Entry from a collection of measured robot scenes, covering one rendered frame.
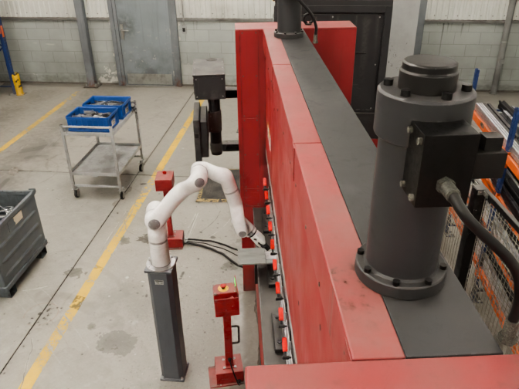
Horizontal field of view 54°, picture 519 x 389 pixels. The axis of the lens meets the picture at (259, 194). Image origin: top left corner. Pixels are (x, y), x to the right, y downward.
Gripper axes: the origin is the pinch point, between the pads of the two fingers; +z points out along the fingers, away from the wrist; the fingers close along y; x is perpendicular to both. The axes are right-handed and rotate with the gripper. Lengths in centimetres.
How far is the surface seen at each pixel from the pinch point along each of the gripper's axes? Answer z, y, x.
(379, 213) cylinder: -100, -192, -99
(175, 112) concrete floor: 2, 571, 164
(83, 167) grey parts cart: -76, 288, 205
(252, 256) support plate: -1.1, -0.6, 11.6
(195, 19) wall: -74, 718, 56
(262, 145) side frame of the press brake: -27, 86, -24
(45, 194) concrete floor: -83, 285, 265
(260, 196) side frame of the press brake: 7, 86, 6
